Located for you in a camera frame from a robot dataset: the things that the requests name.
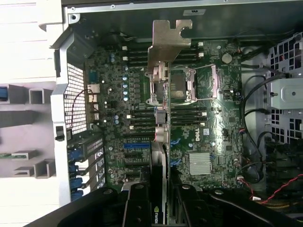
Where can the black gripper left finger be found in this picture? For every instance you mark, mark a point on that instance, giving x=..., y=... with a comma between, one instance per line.
x=137, y=208

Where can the black expansion slot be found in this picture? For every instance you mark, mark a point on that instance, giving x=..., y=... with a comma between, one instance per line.
x=137, y=135
x=137, y=156

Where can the grey parts rack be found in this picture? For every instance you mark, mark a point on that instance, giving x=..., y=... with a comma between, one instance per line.
x=23, y=142

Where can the black PC case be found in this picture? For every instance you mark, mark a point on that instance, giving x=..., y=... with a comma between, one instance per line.
x=61, y=106

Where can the green RAM stick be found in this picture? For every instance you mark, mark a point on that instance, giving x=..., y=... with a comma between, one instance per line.
x=5, y=156

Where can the round coin battery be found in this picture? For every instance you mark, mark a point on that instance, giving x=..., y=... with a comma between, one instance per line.
x=227, y=57

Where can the blue slot cover tab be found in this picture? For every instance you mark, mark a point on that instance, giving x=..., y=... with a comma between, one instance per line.
x=76, y=183
x=76, y=154

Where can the perforated metal drive cage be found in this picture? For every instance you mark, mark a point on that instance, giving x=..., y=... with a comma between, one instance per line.
x=287, y=92

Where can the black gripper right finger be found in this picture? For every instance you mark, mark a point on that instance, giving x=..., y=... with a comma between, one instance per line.
x=189, y=212

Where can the hard disk blue carrier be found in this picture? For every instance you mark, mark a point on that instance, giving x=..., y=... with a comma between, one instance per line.
x=2, y=94

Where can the black RAM slot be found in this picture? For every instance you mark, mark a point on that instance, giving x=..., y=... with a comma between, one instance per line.
x=142, y=127
x=138, y=63
x=142, y=121
x=137, y=47
x=142, y=116
x=142, y=110
x=138, y=52
x=138, y=58

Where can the silver chipset heatsink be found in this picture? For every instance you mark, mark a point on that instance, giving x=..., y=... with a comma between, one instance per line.
x=200, y=163

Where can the blue expansion slot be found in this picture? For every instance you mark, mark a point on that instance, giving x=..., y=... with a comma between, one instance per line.
x=137, y=146

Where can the light blue clip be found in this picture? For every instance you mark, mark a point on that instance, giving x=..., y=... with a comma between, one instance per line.
x=73, y=170

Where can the green motherboard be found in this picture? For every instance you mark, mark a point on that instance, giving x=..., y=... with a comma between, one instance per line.
x=220, y=132

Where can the metal socket cover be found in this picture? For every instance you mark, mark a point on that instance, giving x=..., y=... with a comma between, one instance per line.
x=215, y=80

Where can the CPU socket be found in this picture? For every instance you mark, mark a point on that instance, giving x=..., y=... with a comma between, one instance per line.
x=180, y=85

